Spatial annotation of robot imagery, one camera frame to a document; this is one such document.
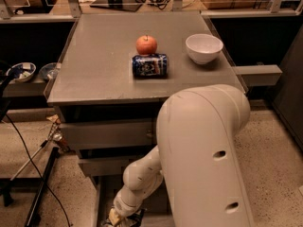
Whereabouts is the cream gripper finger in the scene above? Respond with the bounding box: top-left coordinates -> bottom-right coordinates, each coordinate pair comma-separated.
108,209 -> 124,227

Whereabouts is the grey drawer cabinet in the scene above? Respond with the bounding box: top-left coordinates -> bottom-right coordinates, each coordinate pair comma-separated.
44,10 -> 247,227

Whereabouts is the open bottom grey drawer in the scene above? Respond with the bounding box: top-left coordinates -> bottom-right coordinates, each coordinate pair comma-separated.
93,175 -> 175,227

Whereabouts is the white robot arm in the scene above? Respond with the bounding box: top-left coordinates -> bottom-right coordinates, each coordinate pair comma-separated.
110,84 -> 254,227

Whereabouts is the metal rod tool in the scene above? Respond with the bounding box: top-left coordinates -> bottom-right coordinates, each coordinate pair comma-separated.
9,131 -> 64,182

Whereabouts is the black stand base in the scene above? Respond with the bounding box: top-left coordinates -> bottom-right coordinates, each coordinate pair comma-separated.
0,147 -> 59,227

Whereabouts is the middle grey drawer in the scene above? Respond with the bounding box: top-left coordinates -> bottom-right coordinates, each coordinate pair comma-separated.
79,155 -> 142,177

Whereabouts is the bowl with small items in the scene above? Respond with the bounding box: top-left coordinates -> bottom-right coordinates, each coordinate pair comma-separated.
6,62 -> 36,83

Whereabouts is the clear glass bowl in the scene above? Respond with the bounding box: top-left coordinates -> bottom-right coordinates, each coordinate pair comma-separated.
39,62 -> 61,81

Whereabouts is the black floor cable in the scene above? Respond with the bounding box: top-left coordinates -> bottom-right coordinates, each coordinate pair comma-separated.
4,112 -> 74,227

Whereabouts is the black monitor stand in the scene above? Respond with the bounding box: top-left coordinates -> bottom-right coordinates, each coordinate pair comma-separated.
90,0 -> 143,12

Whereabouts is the red apple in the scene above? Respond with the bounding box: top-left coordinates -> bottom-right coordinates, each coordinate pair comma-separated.
135,35 -> 157,55

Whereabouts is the blue soda can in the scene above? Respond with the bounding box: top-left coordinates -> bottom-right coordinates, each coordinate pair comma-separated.
132,54 -> 169,78

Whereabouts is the top grey drawer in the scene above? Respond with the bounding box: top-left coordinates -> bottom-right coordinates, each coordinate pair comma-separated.
61,118 -> 156,150

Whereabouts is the white ceramic bowl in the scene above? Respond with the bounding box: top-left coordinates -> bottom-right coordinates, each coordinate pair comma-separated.
186,34 -> 223,64

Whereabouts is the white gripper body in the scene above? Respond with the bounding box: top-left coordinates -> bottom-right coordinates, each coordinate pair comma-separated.
114,195 -> 142,218

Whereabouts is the blue chip bag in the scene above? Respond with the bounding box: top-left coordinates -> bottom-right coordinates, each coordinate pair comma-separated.
103,207 -> 146,227

